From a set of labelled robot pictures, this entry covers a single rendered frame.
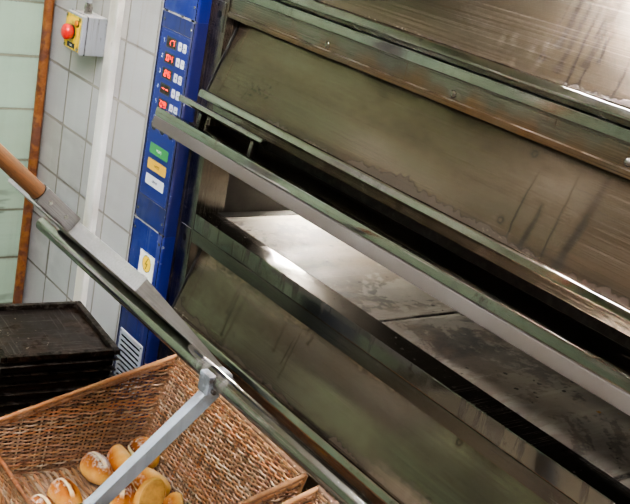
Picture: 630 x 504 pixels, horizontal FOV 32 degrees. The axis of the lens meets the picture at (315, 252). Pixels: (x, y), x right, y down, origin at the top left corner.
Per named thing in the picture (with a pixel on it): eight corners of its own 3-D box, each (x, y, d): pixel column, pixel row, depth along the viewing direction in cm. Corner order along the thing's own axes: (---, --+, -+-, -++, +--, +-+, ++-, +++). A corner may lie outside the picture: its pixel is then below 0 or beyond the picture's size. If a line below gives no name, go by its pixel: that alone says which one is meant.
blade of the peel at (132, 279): (134, 291, 173) (147, 278, 173) (7, 180, 213) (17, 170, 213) (251, 400, 197) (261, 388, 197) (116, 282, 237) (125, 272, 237)
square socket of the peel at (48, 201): (35, 202, 185) (49, 188, 186) (27, 195, 188) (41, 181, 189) (69, 233, 191) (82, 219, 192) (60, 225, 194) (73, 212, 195)
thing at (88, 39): (87, 48, 289) (92, 10, 285) (103, 57, 281) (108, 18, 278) (61, 46, 284) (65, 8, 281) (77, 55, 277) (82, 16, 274)
